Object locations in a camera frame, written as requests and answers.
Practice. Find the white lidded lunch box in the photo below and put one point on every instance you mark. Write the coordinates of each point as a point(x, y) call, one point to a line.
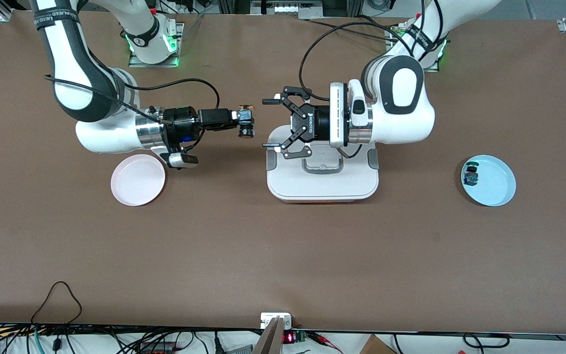
point(322, 184)

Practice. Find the light blue round plate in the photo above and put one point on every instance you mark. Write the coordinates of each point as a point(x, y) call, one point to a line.
point(496, 179)

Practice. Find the white power strip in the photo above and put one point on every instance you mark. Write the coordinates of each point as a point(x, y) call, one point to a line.
point(288, 8)

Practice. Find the red and black clip leads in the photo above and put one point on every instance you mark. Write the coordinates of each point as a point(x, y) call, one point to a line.
point(325, 340)

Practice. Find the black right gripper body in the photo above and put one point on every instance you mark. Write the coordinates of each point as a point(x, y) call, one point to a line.
point(181, 121)

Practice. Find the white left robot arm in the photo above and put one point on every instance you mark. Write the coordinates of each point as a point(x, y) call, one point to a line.
point(401, 88)

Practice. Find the red digit display board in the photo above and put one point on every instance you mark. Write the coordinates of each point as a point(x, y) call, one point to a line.
point(290, 338)

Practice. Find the brown cardboard box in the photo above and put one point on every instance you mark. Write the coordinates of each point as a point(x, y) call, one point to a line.
point(375, 346)

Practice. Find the pink round plate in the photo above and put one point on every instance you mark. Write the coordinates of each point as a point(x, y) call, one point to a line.
point(138, 179)

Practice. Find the grey metal bar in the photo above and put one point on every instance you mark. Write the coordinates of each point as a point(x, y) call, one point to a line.
point(269, 339)

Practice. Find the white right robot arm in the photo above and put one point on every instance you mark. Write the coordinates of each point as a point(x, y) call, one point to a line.
point(62, 59)

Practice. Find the small white box device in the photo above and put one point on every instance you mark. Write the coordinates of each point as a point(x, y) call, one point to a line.
point(270, 318)

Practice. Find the green push-button switch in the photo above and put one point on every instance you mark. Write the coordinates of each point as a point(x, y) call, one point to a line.
point(470, 174)

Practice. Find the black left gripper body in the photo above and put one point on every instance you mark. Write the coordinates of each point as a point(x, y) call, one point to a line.
point(318, 123)

